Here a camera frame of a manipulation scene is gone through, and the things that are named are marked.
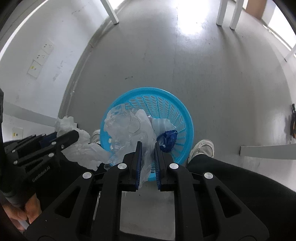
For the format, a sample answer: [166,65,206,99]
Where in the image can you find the white sneaker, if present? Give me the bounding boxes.
[91,130,101,145]
[188,139,215,163]

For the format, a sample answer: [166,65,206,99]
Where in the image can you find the black trousers leg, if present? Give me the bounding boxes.
[1,166,81,240]
[187,154,295,240]

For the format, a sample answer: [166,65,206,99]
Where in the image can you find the person's left hand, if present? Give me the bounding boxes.
[2,194,42,232]

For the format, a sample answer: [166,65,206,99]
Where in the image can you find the white right sneaker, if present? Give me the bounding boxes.
[188,139,215,163]

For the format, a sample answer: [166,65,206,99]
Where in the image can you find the white wall socket panel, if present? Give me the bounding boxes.
[27,39,54,78]

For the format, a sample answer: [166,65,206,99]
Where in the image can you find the white chair leg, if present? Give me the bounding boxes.
[216,0,228,26]
[229,0,244,30]

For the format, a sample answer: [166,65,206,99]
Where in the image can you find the blue plastic snack bag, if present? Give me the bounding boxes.
[157,130,178,153]

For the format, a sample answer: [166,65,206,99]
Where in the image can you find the white table leg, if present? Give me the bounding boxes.
[101,0,119,25]

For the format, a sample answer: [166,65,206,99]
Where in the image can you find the white tissue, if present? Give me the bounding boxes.
[55,116,110,171]

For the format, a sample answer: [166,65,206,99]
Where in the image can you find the clear plastic wrap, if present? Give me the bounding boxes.
[104,104,157,184]

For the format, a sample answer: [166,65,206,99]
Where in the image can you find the white left sneaker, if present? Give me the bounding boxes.
[91,130,101,145]

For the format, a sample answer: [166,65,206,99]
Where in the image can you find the pink white paper bag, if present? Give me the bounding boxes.
[148,115,177,137]

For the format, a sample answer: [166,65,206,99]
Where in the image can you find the black trousers left leg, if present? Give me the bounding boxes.
[1,166,81,240]

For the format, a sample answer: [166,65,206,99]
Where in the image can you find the blue plastic trash basket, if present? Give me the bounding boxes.
[100,87,194,165]

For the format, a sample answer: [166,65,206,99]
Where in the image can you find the black trousers right leg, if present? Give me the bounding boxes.
[187,154,295,240]

